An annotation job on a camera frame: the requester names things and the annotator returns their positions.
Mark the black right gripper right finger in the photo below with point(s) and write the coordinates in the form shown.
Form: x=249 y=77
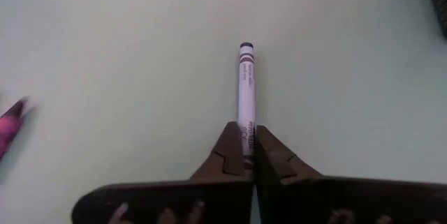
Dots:
x=279 y=171

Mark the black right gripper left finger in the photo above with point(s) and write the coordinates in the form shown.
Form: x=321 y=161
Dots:
x=216 y=171

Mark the green table mat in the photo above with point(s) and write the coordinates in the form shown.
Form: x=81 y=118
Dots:
x=139 y=60

